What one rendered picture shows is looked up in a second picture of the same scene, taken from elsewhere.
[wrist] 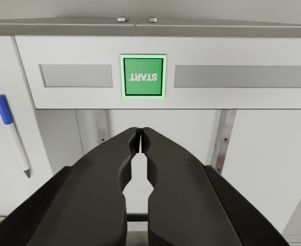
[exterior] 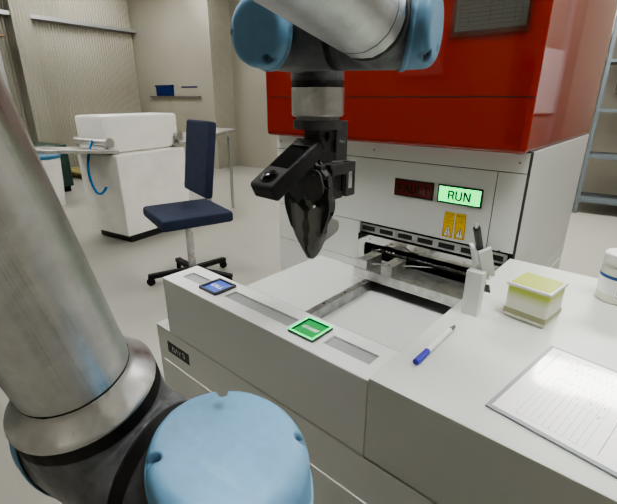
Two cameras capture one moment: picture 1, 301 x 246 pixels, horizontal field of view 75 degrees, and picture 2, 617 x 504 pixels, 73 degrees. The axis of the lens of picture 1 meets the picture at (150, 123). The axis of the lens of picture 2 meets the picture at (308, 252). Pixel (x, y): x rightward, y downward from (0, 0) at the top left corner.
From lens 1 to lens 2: 0.59 m
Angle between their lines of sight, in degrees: 49
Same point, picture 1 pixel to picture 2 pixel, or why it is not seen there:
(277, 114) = not seen: hidden behind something
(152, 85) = (309, 324)
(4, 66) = (391, 371)
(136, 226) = (433, 296)
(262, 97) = (258, 297)
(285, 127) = not seen: hidden behind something
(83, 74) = (346, 350)
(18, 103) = (407, 356)
